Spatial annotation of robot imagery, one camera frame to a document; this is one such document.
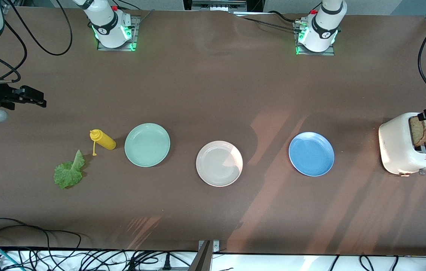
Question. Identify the green lettuce leaf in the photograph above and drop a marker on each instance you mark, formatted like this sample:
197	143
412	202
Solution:
68	175

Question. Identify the beige plate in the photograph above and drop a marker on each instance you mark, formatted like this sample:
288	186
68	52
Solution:
218	163

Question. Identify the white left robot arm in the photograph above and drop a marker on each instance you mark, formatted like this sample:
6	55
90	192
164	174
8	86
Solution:
323	26

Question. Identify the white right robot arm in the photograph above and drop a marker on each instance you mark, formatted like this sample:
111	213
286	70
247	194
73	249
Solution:
107	22

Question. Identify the mint green plate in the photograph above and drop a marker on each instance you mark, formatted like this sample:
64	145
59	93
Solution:
147	145

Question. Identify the blue plate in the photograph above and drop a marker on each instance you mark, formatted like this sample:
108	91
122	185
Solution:
310	154

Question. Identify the white toaster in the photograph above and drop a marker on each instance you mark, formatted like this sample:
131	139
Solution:
395	146

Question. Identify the yellow mustard squeeze bottle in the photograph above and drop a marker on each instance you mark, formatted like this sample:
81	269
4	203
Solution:
105	141

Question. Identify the black equipment box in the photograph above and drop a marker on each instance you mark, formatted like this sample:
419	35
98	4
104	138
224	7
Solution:
197	4

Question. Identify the black power plug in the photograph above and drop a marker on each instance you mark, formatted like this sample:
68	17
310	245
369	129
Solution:
167	263

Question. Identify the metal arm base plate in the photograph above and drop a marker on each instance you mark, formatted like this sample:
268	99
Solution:
327	54
103	48

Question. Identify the aluminium frame profile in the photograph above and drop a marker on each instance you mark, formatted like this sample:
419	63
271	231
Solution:
6	8

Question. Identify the grey metal frame bracket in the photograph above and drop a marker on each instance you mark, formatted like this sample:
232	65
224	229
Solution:
203	259

